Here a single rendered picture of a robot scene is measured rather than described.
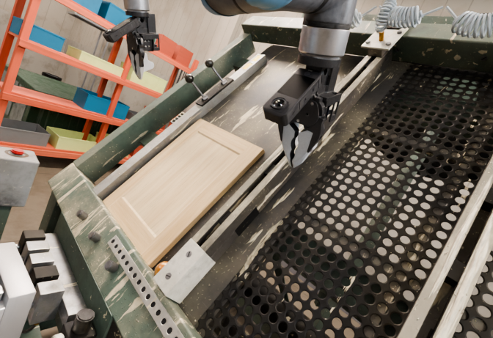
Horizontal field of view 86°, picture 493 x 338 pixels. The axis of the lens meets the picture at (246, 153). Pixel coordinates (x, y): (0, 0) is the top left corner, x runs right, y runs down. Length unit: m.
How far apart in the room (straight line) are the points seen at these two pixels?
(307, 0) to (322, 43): 0.08
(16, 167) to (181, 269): 0.74
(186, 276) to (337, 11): 0.61
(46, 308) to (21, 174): 0.50
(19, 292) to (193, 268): 0.33
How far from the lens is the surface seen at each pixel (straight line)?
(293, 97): 0.43
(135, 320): 0.75
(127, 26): 0.97
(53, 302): 0.93
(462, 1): 3.56
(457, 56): 1.15
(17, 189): 1.25
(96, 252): 0.93
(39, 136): 3.67
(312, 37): 0.45
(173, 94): 1.37
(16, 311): 0.56
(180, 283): 0.70
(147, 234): 0.88
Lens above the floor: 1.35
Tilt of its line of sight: 6 degrees down
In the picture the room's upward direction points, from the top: 23 degrees clockwise
